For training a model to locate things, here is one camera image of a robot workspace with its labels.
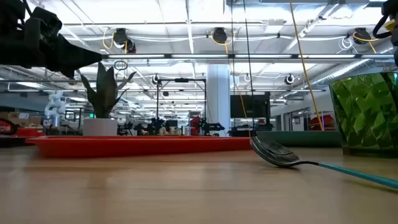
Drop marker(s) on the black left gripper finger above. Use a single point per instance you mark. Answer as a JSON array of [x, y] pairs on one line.
[[71, 57]]

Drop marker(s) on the red plastic tray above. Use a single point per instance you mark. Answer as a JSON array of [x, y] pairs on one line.
[[124, 147]]

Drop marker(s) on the teal round plate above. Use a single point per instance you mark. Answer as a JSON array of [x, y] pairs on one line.
[[295, 139]]

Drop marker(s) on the green textured glass cup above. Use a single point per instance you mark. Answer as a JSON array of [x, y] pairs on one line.
[[367, 115]]

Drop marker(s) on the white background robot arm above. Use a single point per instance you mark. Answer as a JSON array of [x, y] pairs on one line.
[[55, 105]]

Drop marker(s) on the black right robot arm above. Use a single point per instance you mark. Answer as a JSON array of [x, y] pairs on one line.
[[392, 7]]

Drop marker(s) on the green snake plant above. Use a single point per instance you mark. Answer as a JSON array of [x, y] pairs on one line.
[[104, 93]]

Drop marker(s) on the brown cardboard boxes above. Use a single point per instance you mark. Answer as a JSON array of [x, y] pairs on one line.
[[21, 118]]

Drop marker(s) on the white plant pot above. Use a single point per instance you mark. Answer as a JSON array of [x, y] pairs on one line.
[[99, 127]]

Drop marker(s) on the red flat box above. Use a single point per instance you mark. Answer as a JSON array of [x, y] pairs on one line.
[[29, 132]]

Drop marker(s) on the small black ceiling reel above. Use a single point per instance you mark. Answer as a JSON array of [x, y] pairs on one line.
[[289, 79], [155, 79]]

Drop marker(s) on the long ceiling light bar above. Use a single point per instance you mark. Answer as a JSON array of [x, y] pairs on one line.
[[199, 56]]

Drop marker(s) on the black and red background robot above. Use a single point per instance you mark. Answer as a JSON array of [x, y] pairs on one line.
[[205, 126]]

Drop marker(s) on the white round column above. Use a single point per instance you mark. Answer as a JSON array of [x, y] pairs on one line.
[[217, 99]]

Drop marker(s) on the red storage bins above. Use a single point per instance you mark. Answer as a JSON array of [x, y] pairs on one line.
[[323, 122]]

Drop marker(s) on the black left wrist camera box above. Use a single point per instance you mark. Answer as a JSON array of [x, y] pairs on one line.
[[43, 21]]

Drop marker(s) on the black metal frame rig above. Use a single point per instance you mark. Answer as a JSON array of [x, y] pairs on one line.
[[157, 102]]

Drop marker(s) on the black wall monitor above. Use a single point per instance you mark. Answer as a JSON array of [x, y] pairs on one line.
[[248, 107]]

